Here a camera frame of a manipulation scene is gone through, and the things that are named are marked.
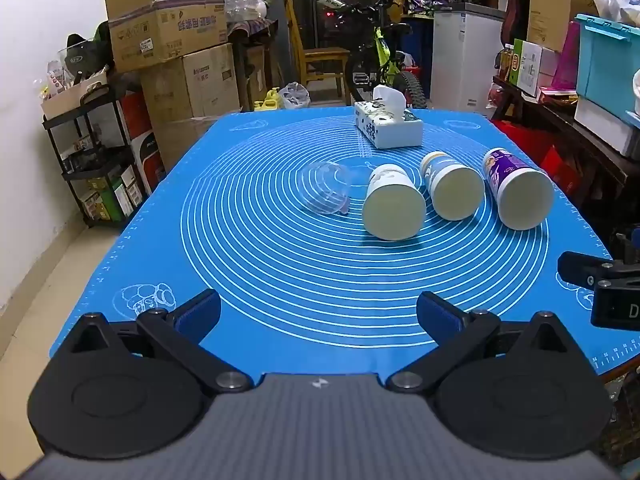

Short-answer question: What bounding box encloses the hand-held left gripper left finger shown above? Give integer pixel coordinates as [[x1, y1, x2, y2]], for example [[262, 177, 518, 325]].
[[65, 288, 254, 394]]

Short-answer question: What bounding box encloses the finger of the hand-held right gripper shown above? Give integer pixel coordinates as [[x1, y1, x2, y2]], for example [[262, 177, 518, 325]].
[[615, 227, 640, 264], [557, 251, 614, 289]]

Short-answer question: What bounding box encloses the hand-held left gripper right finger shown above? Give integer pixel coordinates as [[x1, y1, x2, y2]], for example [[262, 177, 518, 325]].
[[386, 290, 576, 394]]

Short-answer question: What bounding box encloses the white paper cup purple print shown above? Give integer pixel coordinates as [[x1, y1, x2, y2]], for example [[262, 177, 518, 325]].
[[482, 148, 555, 231]]

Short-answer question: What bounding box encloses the white paper cup grey print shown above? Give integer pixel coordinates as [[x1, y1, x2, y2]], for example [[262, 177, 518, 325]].
[[362, 163, 427, 242]]

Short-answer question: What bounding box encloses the white paper cup blue print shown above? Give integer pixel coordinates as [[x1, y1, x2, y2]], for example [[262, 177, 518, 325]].
[[420, 151, 486, 222]]

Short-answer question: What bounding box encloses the clear plastic cup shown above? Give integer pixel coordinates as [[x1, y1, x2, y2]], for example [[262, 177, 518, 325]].
[[300, 161, 354, 217]]

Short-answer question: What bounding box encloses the dark wooden side table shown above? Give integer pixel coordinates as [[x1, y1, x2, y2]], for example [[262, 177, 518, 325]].
[[492, 77, 640, 242]]

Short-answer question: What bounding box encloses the blue silicone baking mat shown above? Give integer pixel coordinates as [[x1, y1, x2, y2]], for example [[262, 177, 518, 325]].
[[50, 106, 640, 387]]

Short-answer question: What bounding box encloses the white storage box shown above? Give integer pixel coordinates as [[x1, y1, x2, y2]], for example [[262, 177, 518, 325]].
[[573, 96, 640, 157]]

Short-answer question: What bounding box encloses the red bag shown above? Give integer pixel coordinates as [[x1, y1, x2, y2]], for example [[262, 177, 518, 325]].
[[492, 120, 582, 192]]

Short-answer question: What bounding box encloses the low cardboard box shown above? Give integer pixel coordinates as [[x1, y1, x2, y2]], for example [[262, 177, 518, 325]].
[[150, 112, 222, 172]]

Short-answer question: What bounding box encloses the red and white appliance box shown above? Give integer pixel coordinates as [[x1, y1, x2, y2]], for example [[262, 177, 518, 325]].
[[120, 91, 167, 197]]

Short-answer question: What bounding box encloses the teal plastic storage bin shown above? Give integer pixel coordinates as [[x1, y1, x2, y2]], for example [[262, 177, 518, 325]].
[[574, 14, 640, 112]]

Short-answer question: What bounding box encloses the white patterned tissue box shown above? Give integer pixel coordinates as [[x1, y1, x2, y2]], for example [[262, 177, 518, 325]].
[[353, 85, 425, 150]]

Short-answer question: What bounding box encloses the pink paper bag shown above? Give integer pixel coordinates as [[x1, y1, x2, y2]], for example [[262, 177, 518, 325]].
[[552, 21, 581, 89]]

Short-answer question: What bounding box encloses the green and white carton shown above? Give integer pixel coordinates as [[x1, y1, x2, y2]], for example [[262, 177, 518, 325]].
[[510, 39, 544, 99]]

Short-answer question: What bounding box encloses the black shelf cart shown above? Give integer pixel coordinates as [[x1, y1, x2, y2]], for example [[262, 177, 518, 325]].
[[42, 82, 151, 229]]

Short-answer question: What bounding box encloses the yellow plastic jug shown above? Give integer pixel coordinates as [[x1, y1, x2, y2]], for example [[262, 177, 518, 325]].
[[253, 87, 281, 112]]

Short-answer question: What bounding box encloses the large plain cardboard box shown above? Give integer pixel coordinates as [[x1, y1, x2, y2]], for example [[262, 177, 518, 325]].
[[140, 42, 241, 122]]

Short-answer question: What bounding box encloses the clear plastic bag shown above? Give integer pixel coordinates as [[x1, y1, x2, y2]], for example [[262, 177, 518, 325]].
[[278, 81, 311, 110]]

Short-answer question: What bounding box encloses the white chest freezer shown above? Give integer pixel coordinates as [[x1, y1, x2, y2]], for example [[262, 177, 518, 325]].
[[431, 2, 507, 113]]

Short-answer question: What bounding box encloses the shallow cardboard tray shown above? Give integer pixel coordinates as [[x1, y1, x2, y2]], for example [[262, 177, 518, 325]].
[[40, 70, 111, 120]]

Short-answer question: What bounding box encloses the tall brown cardboard box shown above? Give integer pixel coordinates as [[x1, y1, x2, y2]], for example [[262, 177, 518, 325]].
[[526, 0, 597, 54]]

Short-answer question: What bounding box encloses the black and green bicycle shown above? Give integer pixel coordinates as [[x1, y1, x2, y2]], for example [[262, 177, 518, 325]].
[[315, 0, 429, 110]]

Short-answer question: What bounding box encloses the black helmet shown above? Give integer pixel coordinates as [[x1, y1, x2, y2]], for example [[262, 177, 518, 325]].
[[65, 34, 109, 77]]

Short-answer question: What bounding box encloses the wooden chair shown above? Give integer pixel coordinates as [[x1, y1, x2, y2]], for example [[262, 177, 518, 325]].
[[284, 0, 351, 102]]

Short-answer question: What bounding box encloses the open printed cardboard box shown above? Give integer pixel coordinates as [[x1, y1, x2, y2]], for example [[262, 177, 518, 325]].
[[104, 0, 229, 74]]

